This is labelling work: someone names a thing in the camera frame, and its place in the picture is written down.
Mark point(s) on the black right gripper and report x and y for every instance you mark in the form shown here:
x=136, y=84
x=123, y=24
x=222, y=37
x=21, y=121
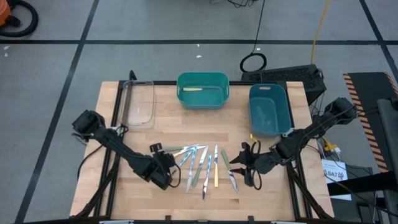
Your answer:
x=264, y=163

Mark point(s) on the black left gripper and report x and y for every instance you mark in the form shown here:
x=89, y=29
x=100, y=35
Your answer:
x=155, y=171

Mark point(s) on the dark blue-green plastic bin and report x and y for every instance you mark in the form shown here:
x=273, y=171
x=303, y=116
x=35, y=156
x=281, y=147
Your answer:
x=269, y=118

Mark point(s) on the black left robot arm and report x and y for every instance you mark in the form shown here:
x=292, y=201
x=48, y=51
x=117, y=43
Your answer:
x=124, y=151

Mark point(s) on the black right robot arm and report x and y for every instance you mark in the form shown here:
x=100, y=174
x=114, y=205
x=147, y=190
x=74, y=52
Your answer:
x=311, y=130

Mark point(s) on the clear plastic container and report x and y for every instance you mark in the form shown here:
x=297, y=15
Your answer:
x=138, y=105

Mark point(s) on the teal plastic bin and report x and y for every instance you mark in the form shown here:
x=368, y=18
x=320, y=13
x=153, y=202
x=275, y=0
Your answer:
x=202, y=102

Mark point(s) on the yellow power plugs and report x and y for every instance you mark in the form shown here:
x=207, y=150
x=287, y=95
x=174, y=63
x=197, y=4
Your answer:
x=329, y=146

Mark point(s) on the white paper label sheet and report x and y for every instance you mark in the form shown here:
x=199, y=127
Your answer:
x=334, y=174

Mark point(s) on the black hazard-striped floor mat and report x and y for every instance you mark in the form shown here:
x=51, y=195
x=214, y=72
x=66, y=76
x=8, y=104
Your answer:
x=367, y=93

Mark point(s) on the grey cart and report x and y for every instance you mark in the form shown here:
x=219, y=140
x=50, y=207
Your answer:
x=388, y=140

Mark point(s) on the orange vacuum cleaner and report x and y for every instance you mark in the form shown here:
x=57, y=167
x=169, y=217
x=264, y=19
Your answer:
x=3, y=12

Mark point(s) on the black metal table frame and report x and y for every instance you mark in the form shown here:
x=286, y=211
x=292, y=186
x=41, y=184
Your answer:
x=164, y=83

